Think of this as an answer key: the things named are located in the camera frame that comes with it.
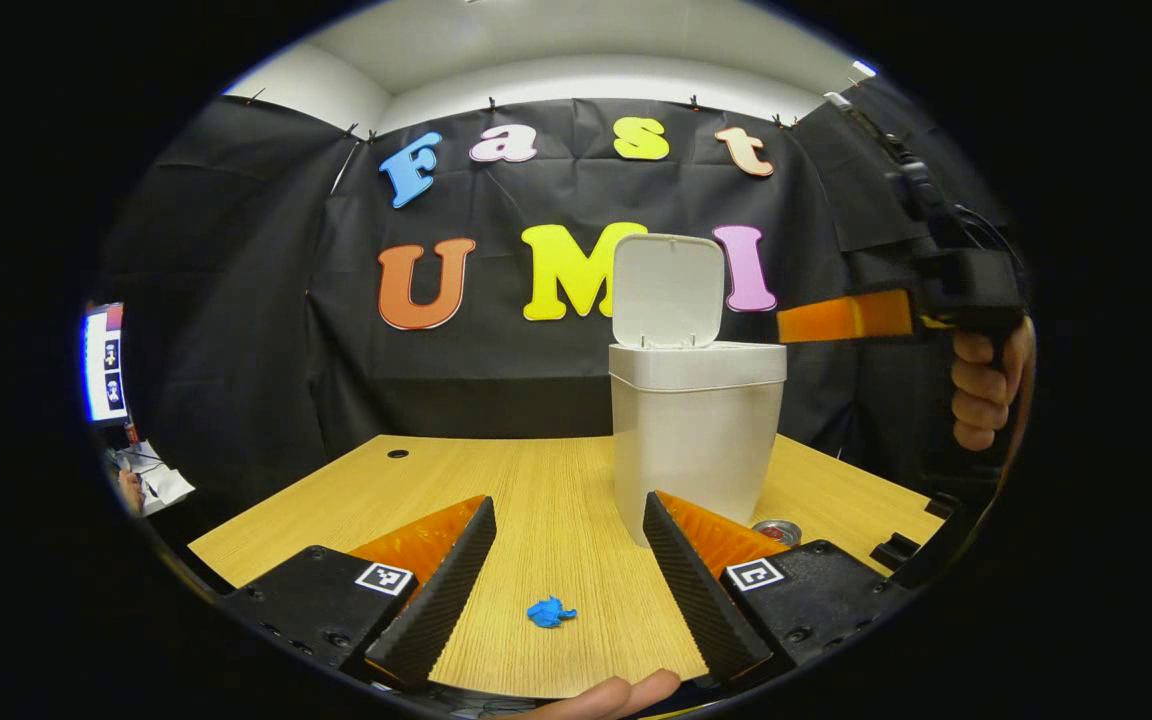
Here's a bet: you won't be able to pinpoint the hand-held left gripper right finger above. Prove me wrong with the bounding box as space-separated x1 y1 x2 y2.
642 490 912 686

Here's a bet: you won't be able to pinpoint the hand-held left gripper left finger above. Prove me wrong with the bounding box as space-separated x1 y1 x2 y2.
221 495 497 691

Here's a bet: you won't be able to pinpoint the blue paper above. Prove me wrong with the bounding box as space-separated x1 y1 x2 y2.
526 596 578 629

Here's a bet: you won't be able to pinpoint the white desktop garbage bin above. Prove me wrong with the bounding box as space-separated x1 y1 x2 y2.
608 233 788 549

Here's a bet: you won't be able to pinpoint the wooden desktop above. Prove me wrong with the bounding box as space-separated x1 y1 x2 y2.
188 433 947 699

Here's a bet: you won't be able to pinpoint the white papers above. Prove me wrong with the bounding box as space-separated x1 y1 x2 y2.
116 440 195 506

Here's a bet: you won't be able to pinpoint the computer monitor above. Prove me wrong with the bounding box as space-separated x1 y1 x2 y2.
83 303 129 426

